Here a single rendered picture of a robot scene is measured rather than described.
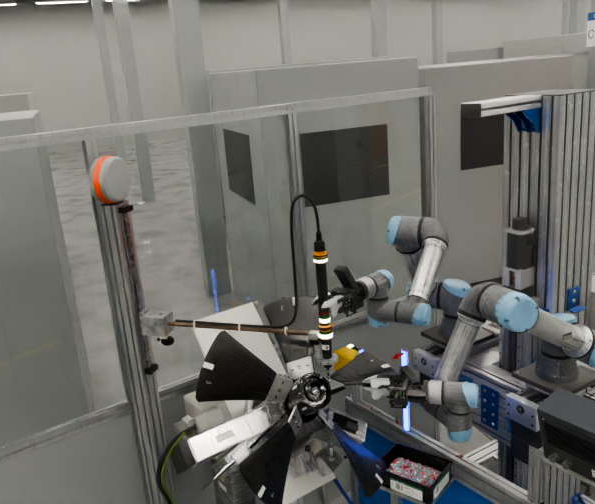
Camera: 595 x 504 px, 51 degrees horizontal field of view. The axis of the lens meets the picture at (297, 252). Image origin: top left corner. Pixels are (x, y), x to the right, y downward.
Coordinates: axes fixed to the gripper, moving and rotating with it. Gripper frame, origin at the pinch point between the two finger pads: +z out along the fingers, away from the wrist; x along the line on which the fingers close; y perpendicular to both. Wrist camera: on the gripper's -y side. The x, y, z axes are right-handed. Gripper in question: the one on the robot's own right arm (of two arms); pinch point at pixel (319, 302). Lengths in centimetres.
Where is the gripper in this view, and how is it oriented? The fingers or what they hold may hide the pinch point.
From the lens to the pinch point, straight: 196.8
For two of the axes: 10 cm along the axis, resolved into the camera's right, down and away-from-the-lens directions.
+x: -7.2, -1.4, 6.8
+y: 0.7, 9.6, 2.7
